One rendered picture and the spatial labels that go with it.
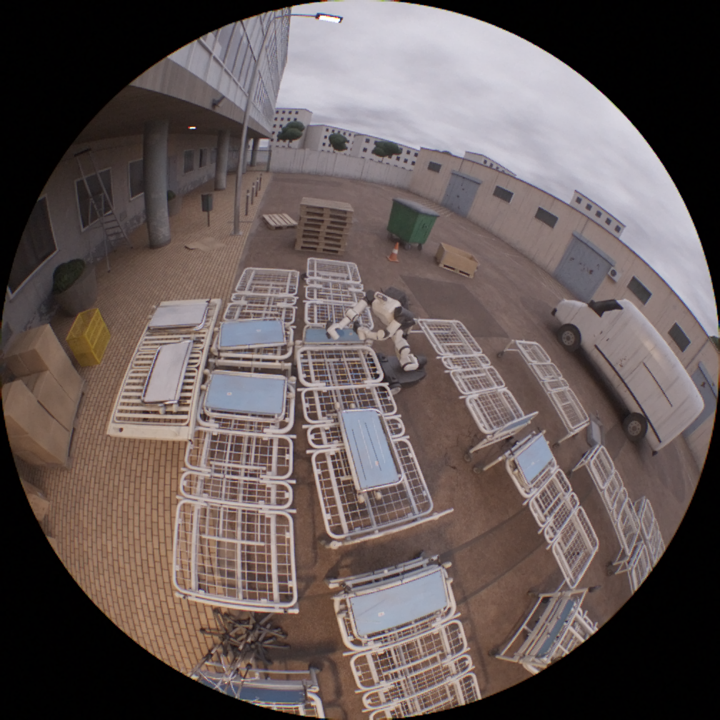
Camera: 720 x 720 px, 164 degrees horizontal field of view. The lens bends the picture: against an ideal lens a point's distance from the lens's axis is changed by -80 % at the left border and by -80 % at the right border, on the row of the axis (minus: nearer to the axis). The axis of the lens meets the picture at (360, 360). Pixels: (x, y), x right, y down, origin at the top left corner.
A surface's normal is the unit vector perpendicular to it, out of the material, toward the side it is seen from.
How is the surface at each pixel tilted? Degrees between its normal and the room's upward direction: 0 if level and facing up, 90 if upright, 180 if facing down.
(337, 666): 0
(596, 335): 89
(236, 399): 7
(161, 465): 0
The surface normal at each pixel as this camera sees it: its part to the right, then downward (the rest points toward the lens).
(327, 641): 0.23, -0.67
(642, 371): -0.89, 0.11
